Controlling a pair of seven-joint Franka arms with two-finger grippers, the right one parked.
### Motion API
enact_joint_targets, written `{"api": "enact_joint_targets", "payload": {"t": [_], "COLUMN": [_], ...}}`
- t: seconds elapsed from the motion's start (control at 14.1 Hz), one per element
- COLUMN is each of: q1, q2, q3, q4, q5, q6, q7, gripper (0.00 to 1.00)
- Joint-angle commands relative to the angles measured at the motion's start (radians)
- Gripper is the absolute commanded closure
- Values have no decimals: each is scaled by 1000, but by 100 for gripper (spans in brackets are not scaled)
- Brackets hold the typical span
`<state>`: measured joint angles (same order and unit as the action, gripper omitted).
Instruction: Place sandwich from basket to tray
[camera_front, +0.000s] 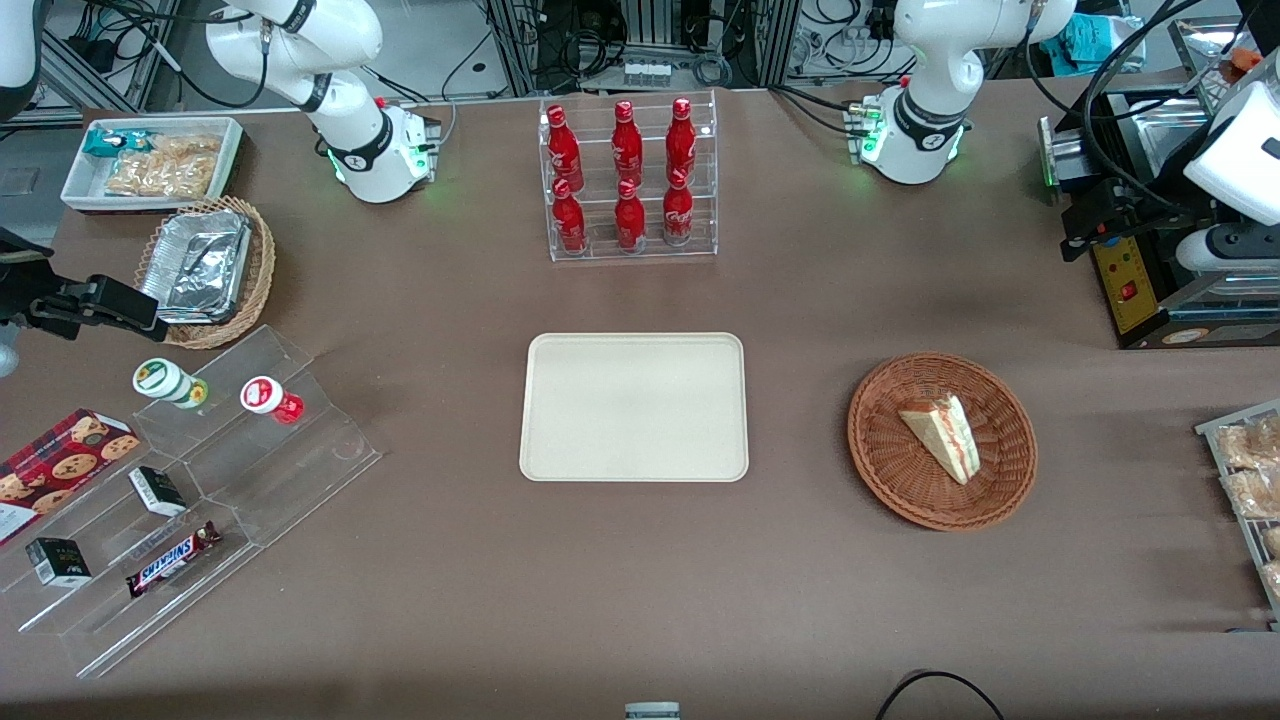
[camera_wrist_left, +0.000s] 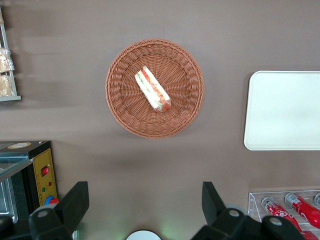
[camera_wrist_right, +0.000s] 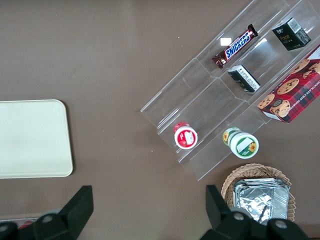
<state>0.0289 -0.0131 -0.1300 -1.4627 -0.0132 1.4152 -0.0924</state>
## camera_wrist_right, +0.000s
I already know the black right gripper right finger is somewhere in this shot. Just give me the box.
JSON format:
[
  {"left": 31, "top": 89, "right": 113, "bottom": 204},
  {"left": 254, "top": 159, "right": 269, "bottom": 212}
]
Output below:
[{"left": 199, "top": 184, "right": 270, "bottom": 240}]

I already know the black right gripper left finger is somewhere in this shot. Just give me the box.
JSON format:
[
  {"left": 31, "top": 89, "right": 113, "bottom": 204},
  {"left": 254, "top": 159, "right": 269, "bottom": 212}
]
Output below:
[{"left": 31, "top": 184, "right": 95, "bottom": 240}]

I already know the small light wicker basket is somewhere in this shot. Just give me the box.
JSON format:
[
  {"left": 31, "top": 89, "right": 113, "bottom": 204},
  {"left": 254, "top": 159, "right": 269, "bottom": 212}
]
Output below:
[{"left": 220, "top": 163, "right": 296, "bottom": 224}]

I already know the beige rectangular plastic tray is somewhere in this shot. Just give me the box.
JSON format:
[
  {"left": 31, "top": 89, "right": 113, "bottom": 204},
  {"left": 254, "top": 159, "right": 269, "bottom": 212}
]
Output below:
[{"left": 0, "top": 99, "right": 74, "bottom": 180}]

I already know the green lidded sunflower jar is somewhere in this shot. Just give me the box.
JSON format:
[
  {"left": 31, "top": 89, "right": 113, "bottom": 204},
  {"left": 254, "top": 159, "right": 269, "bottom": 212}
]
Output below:
[{"left": 222, "top": 126, "right": 260, "bottom": 160}]

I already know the red lidded small jar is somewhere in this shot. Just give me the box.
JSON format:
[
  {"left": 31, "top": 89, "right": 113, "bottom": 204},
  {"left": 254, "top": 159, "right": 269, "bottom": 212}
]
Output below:
[{"left": 173, "top": 121, "right": 200, "bottom": 150}]

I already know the clear acrylic stepped display stand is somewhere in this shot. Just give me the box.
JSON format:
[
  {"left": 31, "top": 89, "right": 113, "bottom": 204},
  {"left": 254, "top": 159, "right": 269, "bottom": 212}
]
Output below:
[{"left": 139, "top": 0, "right": 320, "bottom": 182}]

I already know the small black carton box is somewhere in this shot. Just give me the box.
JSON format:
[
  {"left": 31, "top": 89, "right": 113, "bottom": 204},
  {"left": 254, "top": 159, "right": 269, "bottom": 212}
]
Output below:
[
  {"left": 227, "top": 64, "right": 262, "bottom": 94},
  {"left": 271, "top": 17, "right": 312, "bottom": 52}
]

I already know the red tartan cookie box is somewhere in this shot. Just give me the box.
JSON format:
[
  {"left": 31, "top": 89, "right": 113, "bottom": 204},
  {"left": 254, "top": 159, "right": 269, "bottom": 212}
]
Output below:
[{"left": 256, "top": 44, "right": 320, "bottom": 125}]

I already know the Snickers chocolate bar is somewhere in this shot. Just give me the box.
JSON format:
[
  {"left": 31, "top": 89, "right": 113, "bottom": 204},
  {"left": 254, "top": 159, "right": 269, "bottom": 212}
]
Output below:
[{"left": 211, "top": 23, "right": 259, "bottom": 70}]

